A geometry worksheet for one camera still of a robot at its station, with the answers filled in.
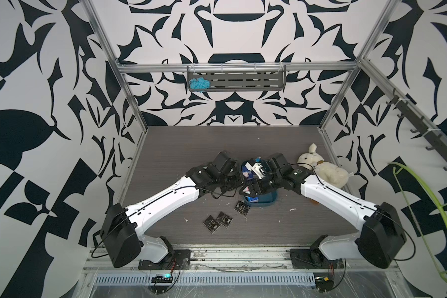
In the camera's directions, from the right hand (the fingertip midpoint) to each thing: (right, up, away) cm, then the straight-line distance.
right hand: (242, 188), depth 77 cm
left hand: (+1, +5, -2) cm, 6 cm away
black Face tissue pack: (+1, -11, +9) cm, 14 cm away
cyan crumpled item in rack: (-19, +47, +14) cm, 53 cm away
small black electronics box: (-29, -34, -4) cm, 45 cm away
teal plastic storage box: (+5, +3, -8) cm, 10 cm away
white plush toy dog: (+42, +5, +10) cm, 44 cm away
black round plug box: (+30, -35, -5) cm, 47 cm away
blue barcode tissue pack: (+4, +6, 0) cm, 7 cm away
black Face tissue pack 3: (-13, -16, +4) cm, 21 cm away
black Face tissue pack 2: (-7, -15, +6) cm, 18 cm away
